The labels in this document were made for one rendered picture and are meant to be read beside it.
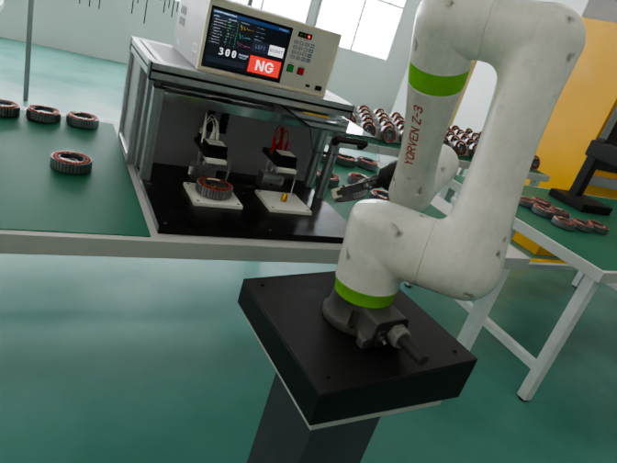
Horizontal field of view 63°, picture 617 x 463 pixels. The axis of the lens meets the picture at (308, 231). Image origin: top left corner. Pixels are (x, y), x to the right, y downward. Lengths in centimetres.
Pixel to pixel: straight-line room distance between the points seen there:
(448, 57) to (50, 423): 155
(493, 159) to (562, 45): 20
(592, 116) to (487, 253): 393
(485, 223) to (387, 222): 17
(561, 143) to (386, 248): 406
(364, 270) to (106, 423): 117
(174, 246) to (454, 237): 72
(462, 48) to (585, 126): 388
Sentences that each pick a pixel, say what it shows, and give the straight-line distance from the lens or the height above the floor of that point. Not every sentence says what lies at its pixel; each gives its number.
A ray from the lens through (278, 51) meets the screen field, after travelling 164.
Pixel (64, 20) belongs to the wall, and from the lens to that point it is 784.
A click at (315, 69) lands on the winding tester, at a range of 170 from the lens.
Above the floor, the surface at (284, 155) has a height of 92.
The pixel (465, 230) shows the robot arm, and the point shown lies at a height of 110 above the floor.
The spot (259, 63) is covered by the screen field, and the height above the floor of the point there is 117.
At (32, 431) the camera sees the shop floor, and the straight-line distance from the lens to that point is 184.
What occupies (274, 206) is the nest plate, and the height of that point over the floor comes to 78.
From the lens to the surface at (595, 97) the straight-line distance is 482.
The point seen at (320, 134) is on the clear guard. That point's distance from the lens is 149.
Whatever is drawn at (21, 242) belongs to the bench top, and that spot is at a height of 73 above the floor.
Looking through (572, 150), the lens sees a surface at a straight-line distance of 482.
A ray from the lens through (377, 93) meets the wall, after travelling 950.
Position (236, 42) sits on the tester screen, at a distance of 159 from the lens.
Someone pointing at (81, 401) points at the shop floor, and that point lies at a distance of 192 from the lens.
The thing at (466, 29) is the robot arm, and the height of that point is 140.
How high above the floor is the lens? 135
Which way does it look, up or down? 23 degrees down
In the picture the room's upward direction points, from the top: 17 degrees clockwise
